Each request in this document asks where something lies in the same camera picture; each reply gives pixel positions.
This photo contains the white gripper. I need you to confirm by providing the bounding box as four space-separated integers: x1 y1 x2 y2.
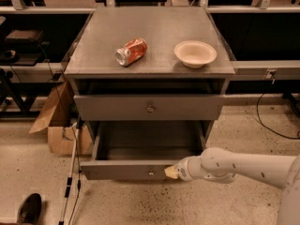
164 156 235 184

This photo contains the grey drawer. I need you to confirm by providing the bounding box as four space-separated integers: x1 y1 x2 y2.
74 95 225 121
81 121 205 181

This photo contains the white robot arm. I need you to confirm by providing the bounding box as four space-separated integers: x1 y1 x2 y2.
164 147 300 225

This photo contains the grey top drawer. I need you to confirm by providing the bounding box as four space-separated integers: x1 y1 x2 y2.
74 95 225 121

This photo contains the grey drawer cabinet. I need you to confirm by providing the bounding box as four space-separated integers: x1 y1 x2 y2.
65 7 234 140

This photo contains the silver telescopic pole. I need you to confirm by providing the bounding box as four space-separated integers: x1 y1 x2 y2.
58 122 80 225

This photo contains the white paper bowl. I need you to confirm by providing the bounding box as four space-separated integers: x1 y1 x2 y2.
174 40 217 68

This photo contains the brown cardboard box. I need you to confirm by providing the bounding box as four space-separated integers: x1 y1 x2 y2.
28 80 94 156

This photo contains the orange soda can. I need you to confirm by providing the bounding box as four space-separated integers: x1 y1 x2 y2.
115 37 147 67

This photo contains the black shoe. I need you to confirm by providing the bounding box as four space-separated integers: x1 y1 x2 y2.
17 193 42 225

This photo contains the black equipment on left shelf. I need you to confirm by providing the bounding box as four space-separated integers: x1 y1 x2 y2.
0 30 50 67

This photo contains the black floor cable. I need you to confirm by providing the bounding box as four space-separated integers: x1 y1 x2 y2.
256 93 300 141

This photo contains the metal railing frame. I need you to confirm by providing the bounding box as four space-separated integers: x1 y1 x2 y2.
0 0 300 15

